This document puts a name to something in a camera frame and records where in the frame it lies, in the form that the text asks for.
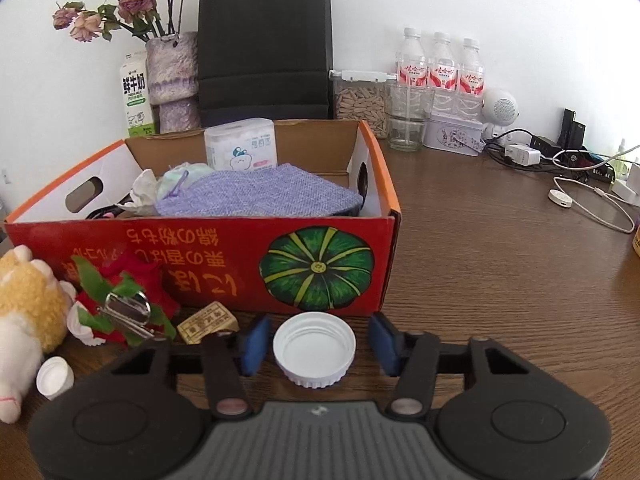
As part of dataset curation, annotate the white tissue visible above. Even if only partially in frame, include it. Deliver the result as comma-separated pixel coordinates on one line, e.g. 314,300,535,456
117,169,161,211

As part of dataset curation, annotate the white printed tin box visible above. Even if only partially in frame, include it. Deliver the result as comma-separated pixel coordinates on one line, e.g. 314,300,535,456
422,111,485,157

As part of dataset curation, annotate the white puck charger cable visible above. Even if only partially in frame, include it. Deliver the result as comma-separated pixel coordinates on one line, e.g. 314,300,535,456
547,175,636,233

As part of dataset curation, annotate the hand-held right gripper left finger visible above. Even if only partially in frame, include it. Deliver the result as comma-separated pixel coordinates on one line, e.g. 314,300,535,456
109,313,273,421

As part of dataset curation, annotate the purple textured vase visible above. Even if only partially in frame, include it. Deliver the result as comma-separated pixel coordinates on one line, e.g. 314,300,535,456
145,31,201,133

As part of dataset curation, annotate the silver metal clip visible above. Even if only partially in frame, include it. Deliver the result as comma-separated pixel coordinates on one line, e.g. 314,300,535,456
97,287,153,338

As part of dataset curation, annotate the red orange cardboard box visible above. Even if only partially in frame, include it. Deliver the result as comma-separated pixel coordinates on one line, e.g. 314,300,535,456
2,119,402,317

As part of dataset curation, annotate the clear glass cup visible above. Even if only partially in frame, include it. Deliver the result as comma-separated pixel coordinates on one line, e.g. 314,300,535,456
390,82,434,122
388,116,432,153

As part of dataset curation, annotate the black paper bag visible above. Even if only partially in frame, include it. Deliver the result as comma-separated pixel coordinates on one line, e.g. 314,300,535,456
197,0,333,122

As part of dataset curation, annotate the white plug charger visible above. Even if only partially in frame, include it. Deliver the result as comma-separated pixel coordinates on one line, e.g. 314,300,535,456
505,144,541,166

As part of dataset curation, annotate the yellow white plush toy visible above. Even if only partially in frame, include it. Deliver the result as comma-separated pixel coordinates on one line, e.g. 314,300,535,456
0,245,76,423

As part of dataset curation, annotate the white charger block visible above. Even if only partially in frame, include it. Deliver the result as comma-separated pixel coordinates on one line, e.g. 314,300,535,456
612,162,640,201

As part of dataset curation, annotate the small white bottle cap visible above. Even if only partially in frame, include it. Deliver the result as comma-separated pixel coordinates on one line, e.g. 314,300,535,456
36,356,75,401

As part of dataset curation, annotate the wide white screw cap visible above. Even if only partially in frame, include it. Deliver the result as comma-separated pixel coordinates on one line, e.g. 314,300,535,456
272,312,357,390

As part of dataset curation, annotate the small tan paper packet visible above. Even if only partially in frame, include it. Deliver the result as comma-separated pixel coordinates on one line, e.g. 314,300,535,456
176,301,240,346

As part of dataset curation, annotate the clear seed storage jar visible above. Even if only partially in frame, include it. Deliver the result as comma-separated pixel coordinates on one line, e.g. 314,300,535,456
329,69,398,139

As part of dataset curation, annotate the crumpled plastic bag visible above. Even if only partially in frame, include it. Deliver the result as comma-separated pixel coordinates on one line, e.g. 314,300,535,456
156,161,213,201

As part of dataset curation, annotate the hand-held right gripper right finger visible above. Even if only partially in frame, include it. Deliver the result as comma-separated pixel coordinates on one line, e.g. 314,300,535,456
367,311,530,418

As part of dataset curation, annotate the black power strip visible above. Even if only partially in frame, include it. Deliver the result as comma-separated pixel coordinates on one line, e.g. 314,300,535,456
530,135,566,156

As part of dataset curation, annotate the round white speaker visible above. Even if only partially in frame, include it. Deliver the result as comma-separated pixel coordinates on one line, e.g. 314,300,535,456
481,88,521,138

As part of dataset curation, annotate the red label water bottle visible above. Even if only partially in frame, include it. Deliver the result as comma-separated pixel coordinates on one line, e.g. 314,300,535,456
456,37,487,121
427,31,459,113
396,27,431,111

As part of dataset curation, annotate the green white milk carton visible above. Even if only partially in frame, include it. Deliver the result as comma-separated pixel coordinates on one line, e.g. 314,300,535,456
120,51,155,138

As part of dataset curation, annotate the red artificial flower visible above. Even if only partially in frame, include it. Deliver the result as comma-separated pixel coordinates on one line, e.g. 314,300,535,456
65,252,182,348

